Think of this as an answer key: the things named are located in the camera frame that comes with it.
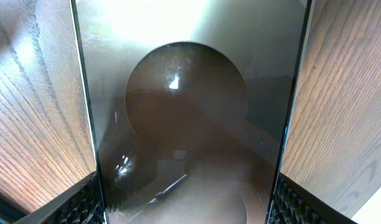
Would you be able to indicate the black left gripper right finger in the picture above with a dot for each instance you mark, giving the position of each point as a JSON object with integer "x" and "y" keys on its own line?
{"x": 292, "y": 204}

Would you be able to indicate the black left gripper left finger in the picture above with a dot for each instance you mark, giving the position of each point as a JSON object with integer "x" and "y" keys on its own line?
{"x": 80, "y": 204}

